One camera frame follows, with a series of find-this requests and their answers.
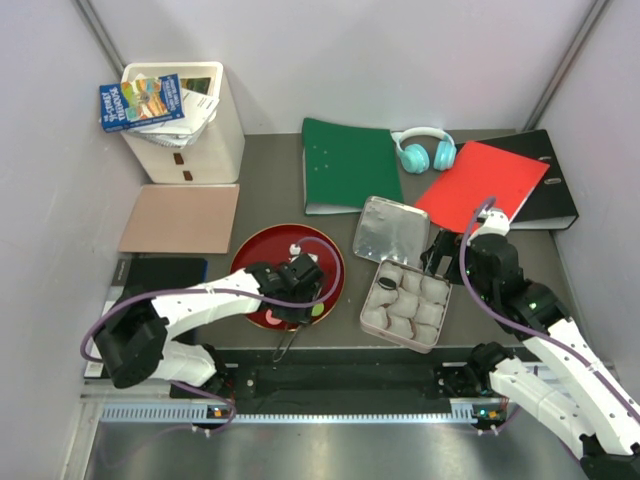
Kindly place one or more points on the green round cookie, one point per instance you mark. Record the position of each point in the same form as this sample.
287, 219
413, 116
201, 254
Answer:
317, 310

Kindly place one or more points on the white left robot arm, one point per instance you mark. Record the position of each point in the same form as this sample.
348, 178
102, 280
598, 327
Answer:
138, 338

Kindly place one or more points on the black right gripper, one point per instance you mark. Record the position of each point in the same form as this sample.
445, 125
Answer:
448, 243

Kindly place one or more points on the white papers in bin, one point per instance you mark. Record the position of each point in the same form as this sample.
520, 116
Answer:
199, 109

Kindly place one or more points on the pink round cookie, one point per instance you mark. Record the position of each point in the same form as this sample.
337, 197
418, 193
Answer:
271, 319

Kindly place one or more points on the blue treehouse book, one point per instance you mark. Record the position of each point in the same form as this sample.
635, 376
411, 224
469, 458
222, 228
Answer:
140, 103

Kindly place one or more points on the teal headphones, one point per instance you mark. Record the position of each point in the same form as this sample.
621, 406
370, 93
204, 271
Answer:
415, 159

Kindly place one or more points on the black ring binder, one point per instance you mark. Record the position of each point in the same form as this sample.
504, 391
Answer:
550, 206

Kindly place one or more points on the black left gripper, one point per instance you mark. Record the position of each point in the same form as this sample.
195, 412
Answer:
300, 315

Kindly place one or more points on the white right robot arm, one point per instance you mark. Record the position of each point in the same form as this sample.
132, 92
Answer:
591, 414

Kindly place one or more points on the silver tin lid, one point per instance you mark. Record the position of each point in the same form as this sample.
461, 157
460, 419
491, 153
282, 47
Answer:
388, 230

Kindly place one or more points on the white storage bin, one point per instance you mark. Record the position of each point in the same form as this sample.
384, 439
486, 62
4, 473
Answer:
215, 157

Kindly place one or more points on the green ring binder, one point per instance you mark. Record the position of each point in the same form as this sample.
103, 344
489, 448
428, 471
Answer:
344, 165

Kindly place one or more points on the black sandwich cookie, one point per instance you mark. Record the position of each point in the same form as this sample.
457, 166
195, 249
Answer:
387, 283

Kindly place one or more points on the red folder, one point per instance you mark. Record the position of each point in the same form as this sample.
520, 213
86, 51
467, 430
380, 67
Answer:
479, 172

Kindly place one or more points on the pink cookie tin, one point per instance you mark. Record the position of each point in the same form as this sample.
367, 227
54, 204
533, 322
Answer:
413, 315

